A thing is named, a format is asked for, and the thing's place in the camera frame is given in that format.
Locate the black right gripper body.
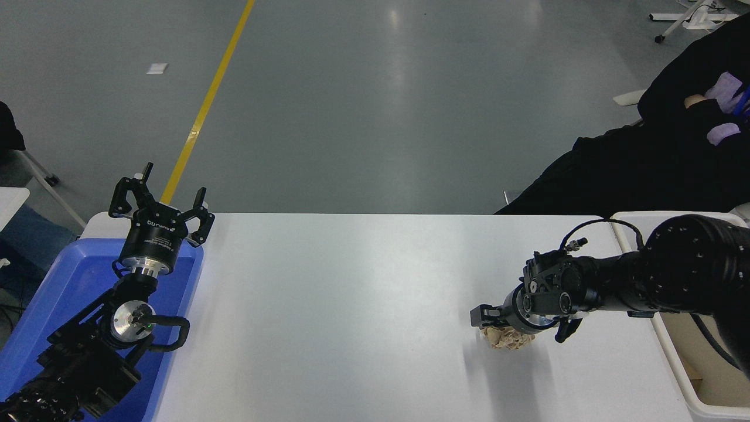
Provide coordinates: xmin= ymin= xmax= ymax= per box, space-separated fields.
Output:
xmin=502 ymin=286 xmax=558 ymax=336

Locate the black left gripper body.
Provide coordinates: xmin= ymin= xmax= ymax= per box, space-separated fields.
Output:
xmin=120 ymin=203 xmax=189 ymax=272

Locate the tan paper ball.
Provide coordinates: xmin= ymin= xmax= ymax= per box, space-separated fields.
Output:
xmin=480 ymin=325 xmax=535 ymax=351

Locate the grey metal chair leg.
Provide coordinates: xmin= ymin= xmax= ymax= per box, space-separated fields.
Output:
xmin=18 ymin=149 xmax=87 ymax=229

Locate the blue plastic tray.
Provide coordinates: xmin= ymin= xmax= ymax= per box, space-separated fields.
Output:
xmin=0 ymin=237 xmax=204 ymax=422

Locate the large pale plastic bin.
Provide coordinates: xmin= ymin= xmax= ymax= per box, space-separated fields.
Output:
xmin=609 ymin=211 xmax=750 ymax=422

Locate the small white table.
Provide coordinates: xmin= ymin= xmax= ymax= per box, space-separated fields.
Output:
xmin=0 ymin=188 xmax=30 ymax=231

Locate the seated person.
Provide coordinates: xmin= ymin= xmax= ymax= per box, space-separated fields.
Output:
xmin=0 ymin=101 xmax=78 ymax=294

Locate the person beside bin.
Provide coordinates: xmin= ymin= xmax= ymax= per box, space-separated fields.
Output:
xmin=495 ymin=15 xmax=750 ymax=219

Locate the white chair foot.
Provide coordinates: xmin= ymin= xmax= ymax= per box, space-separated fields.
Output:
xmin=613 ymin=89 xmax=649 ymax=107

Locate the white wheeled chair base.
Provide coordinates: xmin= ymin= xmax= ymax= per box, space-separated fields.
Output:
xmin=649 ymin=0 xmax=740 ymax=44

